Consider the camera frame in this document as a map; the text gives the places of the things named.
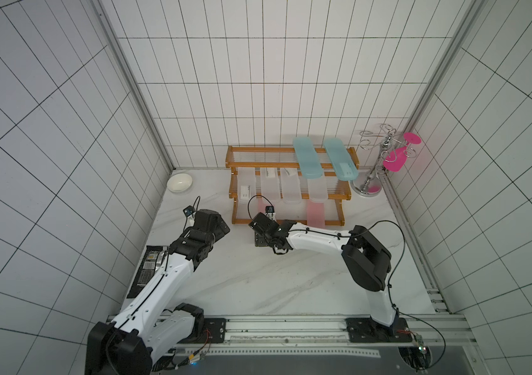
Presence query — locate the pink pencil case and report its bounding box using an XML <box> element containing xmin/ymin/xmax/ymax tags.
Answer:
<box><xmin>257</xmin><ymin>197</ymin><xmax>273</xmax><ymax>215</ymax></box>
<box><xmin>306</xmin><ymin>201</ymin><xmax>326</xmax><ymax>229</ymax></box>

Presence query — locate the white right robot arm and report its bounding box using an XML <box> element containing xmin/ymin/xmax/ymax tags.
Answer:
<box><xmin>250</xmin><ymin>212</ymin><xmax>399</xmax><ymax>329</ymax></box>

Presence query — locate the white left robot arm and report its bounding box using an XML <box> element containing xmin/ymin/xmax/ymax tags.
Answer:
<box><xmin>84</xmin><ymin>209</ymin><xmax>230</xmax><ymax>374</ymax></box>

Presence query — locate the orange wooden two-tier shelf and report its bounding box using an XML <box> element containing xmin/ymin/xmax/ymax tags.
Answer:
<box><xmin>225</xmin><ymin>146</ymin><xmax>352</xmax><ymax>228</ymax></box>

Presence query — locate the white ceramic bowl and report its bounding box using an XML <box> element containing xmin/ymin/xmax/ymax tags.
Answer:
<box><xmin>167</xmin><ymin>173</ymin><xmax>193</xmax><ymax>194</ymax></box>

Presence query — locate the chrome cup holder stand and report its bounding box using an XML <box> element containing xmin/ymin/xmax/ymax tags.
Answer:
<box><xmin>350</xmin><ymin>123</ymin><xmax>407</xmax><ymax>198</ymax></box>

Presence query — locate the small green circuit board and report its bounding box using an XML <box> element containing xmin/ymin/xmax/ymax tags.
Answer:
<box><xmin>410</xmin><ymin>333</ymin><xmax>431</xmax><ymax>370</ymax></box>

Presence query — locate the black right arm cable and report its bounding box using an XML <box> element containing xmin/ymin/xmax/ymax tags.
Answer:
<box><xmin>246</xmin><ymin>194</ymin><xmax>447</xmax><ymax>367</ymax></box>

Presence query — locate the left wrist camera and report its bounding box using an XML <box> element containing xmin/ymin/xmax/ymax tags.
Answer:
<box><xmin>183</xmin><ymin>206</ymin><xmax>196</xmax><ymax>228</ymax></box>

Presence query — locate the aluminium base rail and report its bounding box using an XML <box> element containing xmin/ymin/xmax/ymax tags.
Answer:
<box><xmin>178</xmin><ymin>314</ymin><xmax>476</xmax><ymax>352</ymax></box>

